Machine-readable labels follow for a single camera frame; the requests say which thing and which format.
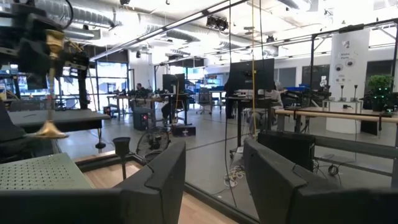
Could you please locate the black stage light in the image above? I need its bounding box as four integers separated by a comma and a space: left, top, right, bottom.
205, 14, 230, 32

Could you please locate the black floor box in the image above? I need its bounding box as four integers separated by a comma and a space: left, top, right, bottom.
171, 124, 197, 138

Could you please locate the yellow hanging cable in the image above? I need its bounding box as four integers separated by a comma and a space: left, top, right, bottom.
250, 0, 258, 141

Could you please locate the black computer tower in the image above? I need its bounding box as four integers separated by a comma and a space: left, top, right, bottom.
132, 106, 150, 131

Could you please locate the black background monitor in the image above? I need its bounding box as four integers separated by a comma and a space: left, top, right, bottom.
162, 73, 187, 94

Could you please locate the grey office chair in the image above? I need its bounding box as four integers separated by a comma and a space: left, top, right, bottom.
196, 87, 213, 115

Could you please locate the black table frame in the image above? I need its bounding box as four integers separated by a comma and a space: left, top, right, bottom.
74, 152, 261, 224

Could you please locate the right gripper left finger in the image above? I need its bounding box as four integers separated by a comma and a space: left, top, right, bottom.
0, 141, 187, 224

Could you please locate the white pillar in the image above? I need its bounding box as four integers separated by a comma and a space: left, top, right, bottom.
325, 27, 371, 134

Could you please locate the light wooden bar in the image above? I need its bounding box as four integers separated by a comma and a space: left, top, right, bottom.
275, 108, 398, 124

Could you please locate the large black monitor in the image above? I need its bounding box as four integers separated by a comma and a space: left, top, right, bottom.
228, 58, 275, 91

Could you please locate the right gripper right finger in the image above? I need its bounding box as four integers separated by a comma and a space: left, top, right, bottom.
243, 138, 398, 224

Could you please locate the black desk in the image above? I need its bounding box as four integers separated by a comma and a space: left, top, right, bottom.
7, 108, 112, 150

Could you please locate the silver ventilation duct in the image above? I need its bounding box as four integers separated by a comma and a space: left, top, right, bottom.
34, 0, 123, 29

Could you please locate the person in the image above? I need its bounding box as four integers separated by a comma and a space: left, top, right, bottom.
248, 88, 284, 131
135, 82, 150, 97

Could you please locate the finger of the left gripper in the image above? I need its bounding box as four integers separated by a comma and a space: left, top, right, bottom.
17, 37, 52, 77
57, 49, 91, 72

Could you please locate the black floor fan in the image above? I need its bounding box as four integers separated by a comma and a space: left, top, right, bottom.
136, 126, 172, 163

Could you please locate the background potted plant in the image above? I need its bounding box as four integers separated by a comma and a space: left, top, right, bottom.
366, 73, 395, 113

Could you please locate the white coiled cable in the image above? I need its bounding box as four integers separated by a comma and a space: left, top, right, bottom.
223, 164, 247, 188

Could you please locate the gold candlestick holder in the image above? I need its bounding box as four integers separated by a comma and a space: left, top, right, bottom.
26, 29, 70, 140

